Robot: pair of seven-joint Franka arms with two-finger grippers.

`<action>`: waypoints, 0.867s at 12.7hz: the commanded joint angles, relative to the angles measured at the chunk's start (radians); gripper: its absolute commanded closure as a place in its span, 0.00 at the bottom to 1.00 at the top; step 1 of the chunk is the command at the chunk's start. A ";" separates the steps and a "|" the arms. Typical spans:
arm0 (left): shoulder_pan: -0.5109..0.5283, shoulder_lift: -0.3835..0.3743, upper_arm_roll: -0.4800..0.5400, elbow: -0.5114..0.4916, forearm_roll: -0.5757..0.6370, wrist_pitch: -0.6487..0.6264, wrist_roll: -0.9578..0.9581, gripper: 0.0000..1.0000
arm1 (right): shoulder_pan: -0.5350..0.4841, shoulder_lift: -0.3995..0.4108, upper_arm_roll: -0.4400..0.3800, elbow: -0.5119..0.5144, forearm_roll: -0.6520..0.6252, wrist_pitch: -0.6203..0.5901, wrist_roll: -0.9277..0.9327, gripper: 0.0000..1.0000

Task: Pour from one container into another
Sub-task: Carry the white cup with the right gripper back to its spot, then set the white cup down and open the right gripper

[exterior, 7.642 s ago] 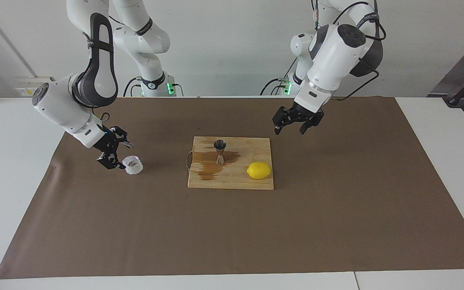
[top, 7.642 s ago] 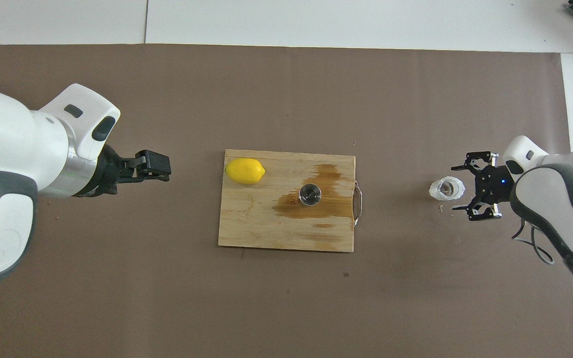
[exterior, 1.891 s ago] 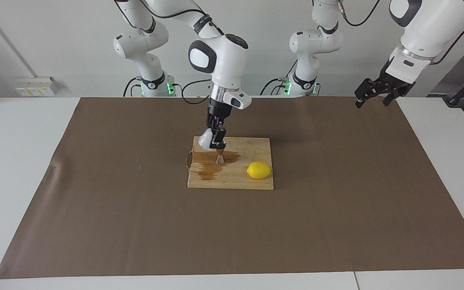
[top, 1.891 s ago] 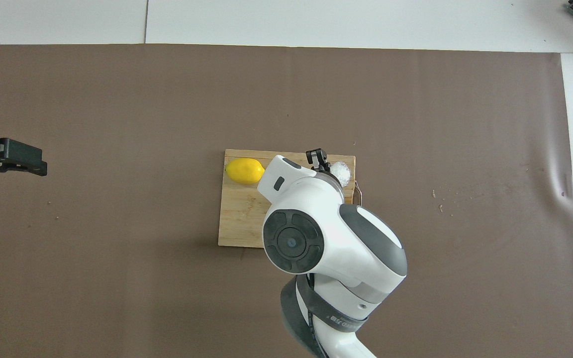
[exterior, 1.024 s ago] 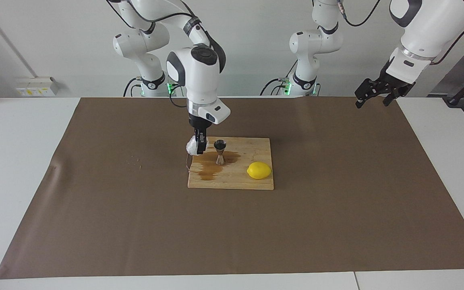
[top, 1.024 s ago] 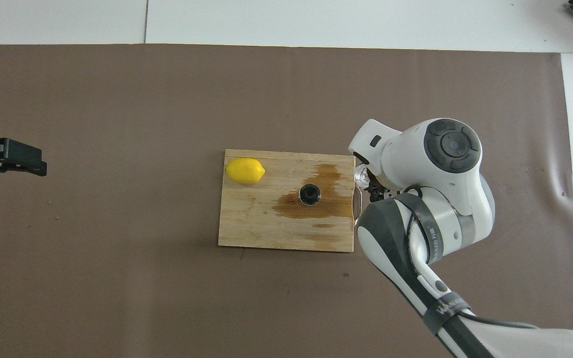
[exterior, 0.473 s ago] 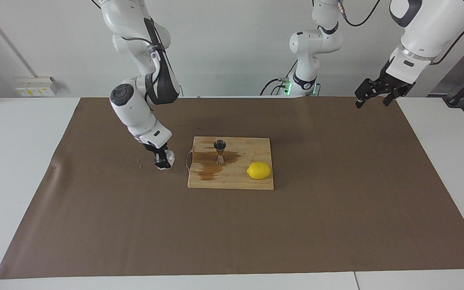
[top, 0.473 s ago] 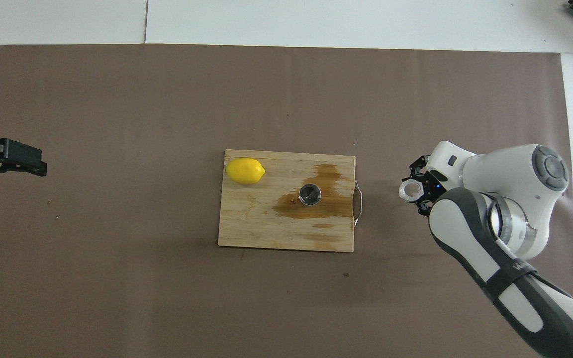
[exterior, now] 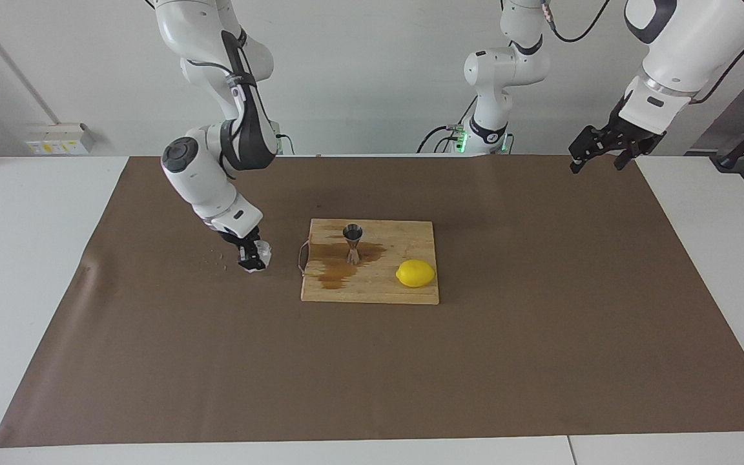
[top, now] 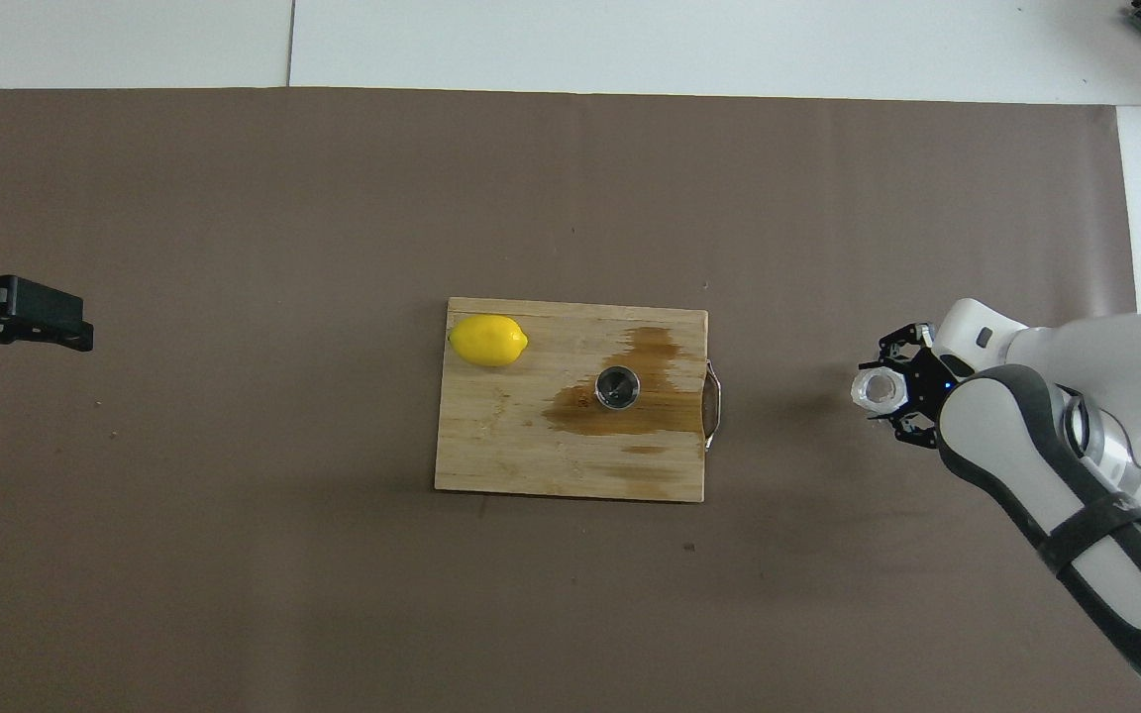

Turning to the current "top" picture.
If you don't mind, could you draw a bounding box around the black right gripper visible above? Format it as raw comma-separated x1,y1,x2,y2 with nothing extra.
878,322,973,452

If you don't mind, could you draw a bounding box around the clear faceted glass cup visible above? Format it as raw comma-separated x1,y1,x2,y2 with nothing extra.
850,366,908,415

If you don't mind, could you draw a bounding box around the steel double jigger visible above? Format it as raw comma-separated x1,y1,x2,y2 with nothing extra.
594,364,642,411

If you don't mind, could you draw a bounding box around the brown paper table mat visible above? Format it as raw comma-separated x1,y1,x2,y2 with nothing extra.
0,87,1141,713

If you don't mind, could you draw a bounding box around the wooden cutting board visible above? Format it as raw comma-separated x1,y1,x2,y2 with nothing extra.
434,297,725,504

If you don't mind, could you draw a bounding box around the yellow lemon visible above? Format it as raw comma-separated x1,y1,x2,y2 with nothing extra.
448,314,530,368

